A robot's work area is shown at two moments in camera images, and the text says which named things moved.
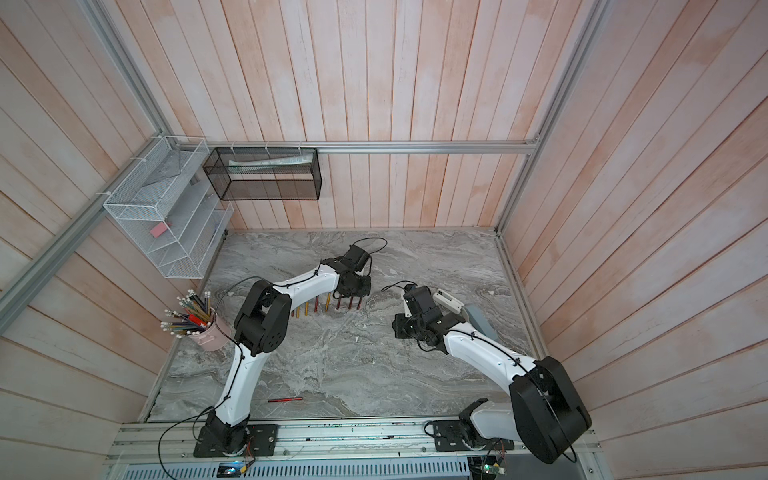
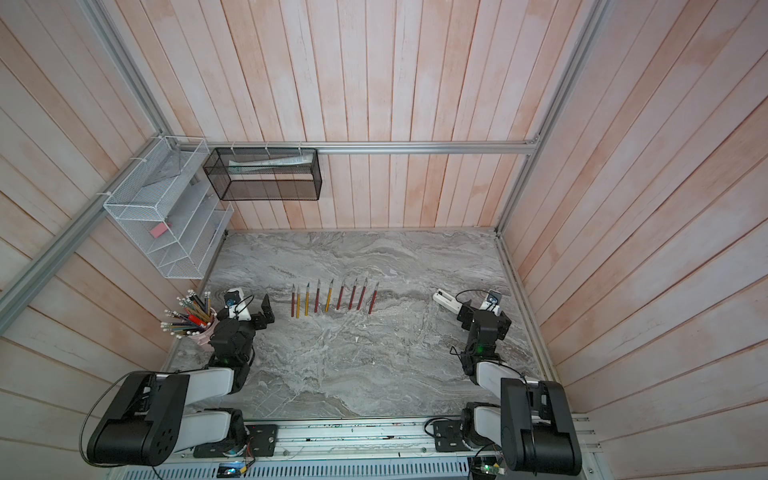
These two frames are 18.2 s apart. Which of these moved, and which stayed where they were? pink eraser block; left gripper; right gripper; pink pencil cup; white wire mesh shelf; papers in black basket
Moved: right gripper; left gripper
Stayed: pink pencil cup; pink eraser block; white wire mesh shelf; papers in black basket
